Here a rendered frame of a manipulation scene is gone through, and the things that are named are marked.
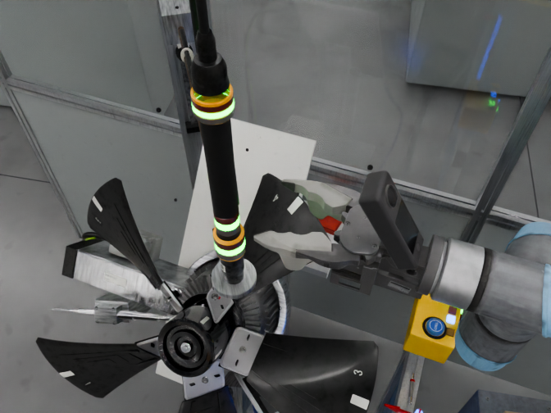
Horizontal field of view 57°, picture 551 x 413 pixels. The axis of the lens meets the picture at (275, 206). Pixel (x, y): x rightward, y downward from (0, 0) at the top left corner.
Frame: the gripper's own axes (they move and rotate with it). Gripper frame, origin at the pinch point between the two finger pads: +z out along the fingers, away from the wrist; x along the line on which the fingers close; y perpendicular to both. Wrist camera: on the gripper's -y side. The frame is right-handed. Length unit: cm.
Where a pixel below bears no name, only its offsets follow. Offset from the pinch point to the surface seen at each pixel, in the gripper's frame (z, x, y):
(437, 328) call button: -30, 24, 58
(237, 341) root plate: 8.6, 1.2, 47.9
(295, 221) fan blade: 2.7, 17.2, 25.3
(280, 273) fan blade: 2.5, 8.6, 29.9
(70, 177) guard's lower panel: 122, 70, 115
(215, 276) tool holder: 9.4, -1.4, 19.8
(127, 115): 81, 70, 67
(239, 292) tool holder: 4.7, -2.7, 19.8
